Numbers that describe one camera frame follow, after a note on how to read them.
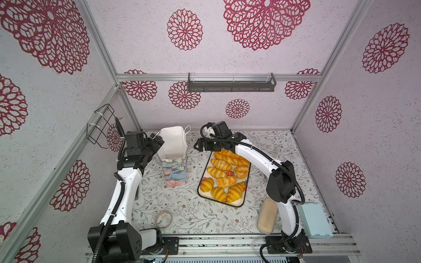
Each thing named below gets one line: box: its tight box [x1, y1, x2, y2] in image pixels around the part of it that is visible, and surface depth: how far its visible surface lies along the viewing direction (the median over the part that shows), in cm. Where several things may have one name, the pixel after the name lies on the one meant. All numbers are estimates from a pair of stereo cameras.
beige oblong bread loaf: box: [257, 197, 278, 234], surface depth 79 cm
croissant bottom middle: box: [210, 186, 227, 203], surface depth 87 cm
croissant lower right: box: [226, 181, 246, 204], surface depth 88 cm
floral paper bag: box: [157, 125, 189, 188], surface depth 87 cm
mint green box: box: [297, 202, 334, 239], surface depth 79 cm
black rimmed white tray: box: [197, 150, 252, 208], surface depth 93 cm
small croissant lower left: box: [200, 177, 215, 193], surface depth 91 cm
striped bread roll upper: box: [210, 158, 233, 172], surface depth 99 cm
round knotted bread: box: [233, 165, 250, 179], surface depth 96 cm
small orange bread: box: [216, 175, 237, 188], surface depth 92 cm
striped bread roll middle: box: [206, 166, 228, 179], surface depth 97 cm
